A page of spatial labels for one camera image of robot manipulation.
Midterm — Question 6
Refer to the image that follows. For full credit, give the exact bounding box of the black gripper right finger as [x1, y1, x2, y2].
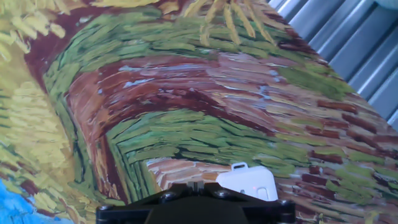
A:
[195, 182, 296, 224]

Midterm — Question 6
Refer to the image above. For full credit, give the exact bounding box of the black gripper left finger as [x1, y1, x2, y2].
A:
[95, 182, 197, 224]

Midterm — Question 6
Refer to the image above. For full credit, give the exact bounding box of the white power strip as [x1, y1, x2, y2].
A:
[215, 161, 279, 202]

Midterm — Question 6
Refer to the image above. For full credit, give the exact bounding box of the Van Gogh painting print cloth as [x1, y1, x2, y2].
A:
[0, 0, 398, 224]

